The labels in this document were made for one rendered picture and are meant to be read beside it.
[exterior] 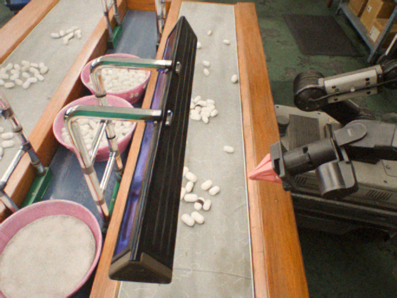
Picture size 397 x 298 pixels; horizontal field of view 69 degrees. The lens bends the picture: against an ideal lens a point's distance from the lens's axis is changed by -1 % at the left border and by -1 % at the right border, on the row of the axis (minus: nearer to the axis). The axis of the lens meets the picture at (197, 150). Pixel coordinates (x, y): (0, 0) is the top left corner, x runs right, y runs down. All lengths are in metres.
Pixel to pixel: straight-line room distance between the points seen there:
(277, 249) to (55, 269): 0.52
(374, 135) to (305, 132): 0.87
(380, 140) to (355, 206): 0.88
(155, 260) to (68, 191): 0.64
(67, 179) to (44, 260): 0.29
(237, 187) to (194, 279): 0.29
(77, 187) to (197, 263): 0.45
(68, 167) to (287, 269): 0.72
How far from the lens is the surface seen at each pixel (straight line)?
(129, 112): 0.49
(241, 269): 0.75
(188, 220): 0.77
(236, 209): 0.82
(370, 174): 1.45
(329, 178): 0.63
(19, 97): 1.26
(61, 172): 1.03
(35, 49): 1.54
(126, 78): 1.24
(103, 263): 0.74
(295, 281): 0.75
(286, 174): 0.65
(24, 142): 0.89
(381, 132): 0.64
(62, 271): 0.79
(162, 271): 0.38
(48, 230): 0.85
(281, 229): 0.79
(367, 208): 1.51
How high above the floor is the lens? 1.43
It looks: 48 degrees down
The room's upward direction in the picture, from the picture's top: 4 degrees clockwise
